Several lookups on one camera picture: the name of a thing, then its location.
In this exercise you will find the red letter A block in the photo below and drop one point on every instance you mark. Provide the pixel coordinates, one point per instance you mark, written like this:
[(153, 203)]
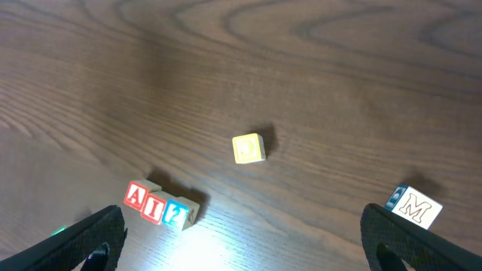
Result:
[(137, 192)]

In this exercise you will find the yellow top wooden block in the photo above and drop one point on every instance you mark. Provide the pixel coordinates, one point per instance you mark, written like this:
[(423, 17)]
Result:
[(248, 148)]

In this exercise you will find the red letter I block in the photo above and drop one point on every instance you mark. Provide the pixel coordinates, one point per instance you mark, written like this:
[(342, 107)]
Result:
[(154, 206)]

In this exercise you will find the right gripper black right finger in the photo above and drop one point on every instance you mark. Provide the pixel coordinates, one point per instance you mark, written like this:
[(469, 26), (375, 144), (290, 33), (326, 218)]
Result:
[(391, 242)]

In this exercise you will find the green letter wooden block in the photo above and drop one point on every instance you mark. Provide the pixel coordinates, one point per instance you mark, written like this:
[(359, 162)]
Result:
[(58, 230)]

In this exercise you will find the blue number 2 block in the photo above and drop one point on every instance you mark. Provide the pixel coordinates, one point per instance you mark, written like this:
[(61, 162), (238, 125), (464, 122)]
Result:
[(180, 213)]

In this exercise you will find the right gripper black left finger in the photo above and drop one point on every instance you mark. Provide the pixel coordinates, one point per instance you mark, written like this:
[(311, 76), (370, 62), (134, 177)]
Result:
[(95, 243)]

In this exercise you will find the plain patterned wooden block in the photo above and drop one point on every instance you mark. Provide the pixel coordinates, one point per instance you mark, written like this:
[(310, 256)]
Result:
[(413, 206)]

